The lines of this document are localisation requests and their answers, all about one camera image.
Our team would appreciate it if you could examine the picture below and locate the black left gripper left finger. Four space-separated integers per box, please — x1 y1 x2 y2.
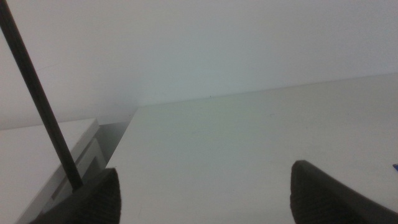
29 167 122 224

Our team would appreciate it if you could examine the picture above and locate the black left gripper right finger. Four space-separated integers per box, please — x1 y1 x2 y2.
289 159 398 224

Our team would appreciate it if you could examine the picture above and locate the white box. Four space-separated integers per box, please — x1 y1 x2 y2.
0 118 108 224

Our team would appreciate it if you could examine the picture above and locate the black cable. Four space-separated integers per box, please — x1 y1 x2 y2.
0 0 84 192

